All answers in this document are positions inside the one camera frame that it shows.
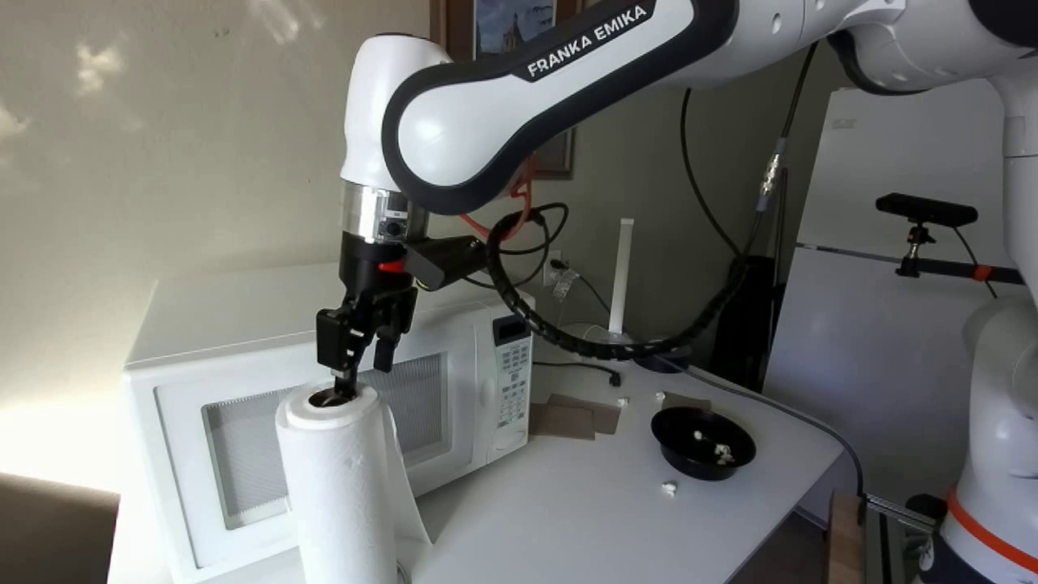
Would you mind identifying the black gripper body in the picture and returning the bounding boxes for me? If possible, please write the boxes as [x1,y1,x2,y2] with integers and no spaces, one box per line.
[337,230,422,317]

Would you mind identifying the white paper towel roll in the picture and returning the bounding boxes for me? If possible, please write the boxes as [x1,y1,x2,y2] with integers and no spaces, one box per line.
[272,380,434,584]

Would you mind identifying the white microwave oven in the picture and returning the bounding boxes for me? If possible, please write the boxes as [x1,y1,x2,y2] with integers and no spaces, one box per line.
[124,258,537,578]

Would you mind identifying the brown cardboard piece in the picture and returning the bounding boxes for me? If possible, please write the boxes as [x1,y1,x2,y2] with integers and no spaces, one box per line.
[530,389,623,446]

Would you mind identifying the brown framed building picture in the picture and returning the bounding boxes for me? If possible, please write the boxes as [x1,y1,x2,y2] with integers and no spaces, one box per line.
[428,0,577,183]

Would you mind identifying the black bowl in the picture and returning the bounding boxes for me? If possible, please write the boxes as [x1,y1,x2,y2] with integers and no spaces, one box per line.
[649,402,760,482]

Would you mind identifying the black tower speaker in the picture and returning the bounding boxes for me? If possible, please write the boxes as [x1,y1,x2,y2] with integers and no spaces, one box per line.
[736,252,779,396]

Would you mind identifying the white board panel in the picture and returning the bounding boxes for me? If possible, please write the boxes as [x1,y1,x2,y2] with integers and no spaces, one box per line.
[761,75,1029,512]

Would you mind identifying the wooden plank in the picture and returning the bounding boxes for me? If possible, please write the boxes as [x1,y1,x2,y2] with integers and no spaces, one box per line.
[824,491,868,584]

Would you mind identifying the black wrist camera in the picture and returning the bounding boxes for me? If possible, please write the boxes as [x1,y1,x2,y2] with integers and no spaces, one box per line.
[407,233,489,294]

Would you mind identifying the white wall outlet with plug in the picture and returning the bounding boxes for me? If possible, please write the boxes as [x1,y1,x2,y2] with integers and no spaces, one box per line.
[537,252,583,301]

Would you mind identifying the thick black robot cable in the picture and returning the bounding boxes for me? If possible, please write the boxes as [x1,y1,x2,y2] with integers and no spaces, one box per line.
[482,202,786,367]

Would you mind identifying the short black table cable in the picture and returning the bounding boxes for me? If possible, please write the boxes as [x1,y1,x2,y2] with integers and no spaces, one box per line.
[536,356,626,389]

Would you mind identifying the white post stand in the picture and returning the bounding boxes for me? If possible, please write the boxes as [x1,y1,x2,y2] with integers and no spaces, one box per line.
[536,214,640,371]

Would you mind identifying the long grey table cable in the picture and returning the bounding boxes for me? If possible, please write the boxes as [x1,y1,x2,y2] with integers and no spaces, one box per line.
[688,362,875,512]

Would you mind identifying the aluminium frame profile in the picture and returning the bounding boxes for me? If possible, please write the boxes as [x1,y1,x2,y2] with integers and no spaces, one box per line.
[861,494,940,584]

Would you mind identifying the black camera bar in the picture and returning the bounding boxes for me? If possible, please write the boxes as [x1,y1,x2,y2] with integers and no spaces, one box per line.
[873,193,982,230]

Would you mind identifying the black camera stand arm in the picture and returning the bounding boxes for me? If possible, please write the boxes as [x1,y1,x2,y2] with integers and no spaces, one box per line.
[893,220,1029,290]

